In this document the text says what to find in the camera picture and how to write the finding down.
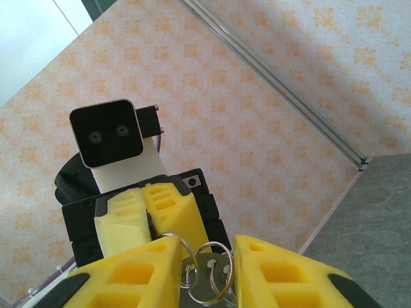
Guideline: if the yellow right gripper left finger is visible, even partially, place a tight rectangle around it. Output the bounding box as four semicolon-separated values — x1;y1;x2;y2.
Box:
62;235;184;308

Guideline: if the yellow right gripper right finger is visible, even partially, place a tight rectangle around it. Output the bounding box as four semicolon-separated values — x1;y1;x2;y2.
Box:
232;234;385;308

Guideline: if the silver keyring chain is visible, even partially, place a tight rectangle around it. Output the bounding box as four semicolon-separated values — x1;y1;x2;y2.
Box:
177;233;234;305

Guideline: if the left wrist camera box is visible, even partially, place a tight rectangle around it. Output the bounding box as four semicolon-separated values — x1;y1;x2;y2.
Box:
69;99;168;194

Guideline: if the aluminium frame post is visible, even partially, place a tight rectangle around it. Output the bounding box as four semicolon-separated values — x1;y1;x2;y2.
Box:
177;0;369;174

